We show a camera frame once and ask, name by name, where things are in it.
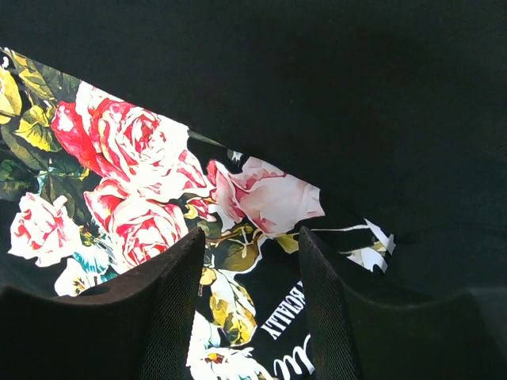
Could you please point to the black floral print t-shirt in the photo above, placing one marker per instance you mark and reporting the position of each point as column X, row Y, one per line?
column 378, row 125

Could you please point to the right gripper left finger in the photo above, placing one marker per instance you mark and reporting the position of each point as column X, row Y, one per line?
column 134, row 326

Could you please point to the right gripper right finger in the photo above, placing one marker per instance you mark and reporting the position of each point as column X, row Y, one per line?
column 364, row 327

